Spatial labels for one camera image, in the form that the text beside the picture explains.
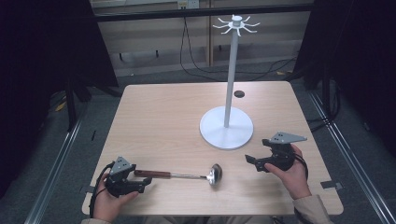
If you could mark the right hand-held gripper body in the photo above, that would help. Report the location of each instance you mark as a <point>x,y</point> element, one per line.
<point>281,152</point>

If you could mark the white wall power outlet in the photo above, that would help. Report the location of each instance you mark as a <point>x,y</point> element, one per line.
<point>188,3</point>

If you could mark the black metal stand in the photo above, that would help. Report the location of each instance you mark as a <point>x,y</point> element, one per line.
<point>71,105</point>

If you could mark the black horizontal bar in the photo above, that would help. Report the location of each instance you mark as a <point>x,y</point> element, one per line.
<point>186,13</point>

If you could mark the person's right hand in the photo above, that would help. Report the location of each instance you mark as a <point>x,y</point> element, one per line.
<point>292,179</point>

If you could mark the white hook rack stand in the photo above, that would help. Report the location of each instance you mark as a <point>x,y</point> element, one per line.
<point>226,124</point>

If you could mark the round black table grommet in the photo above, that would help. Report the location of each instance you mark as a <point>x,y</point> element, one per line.
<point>239,94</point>

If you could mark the grey tape piece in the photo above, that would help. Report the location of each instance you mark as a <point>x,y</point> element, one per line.
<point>87,188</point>
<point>331,185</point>

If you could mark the dark curtain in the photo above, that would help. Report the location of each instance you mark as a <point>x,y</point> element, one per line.
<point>37,77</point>
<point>358,62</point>

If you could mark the metal floor rail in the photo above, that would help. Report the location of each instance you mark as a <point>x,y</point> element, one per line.
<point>355,161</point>
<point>53,174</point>

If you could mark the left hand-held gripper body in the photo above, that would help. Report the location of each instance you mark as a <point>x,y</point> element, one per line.
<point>120,174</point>

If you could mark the person's left hand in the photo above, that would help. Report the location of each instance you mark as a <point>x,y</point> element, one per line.
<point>107,206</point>

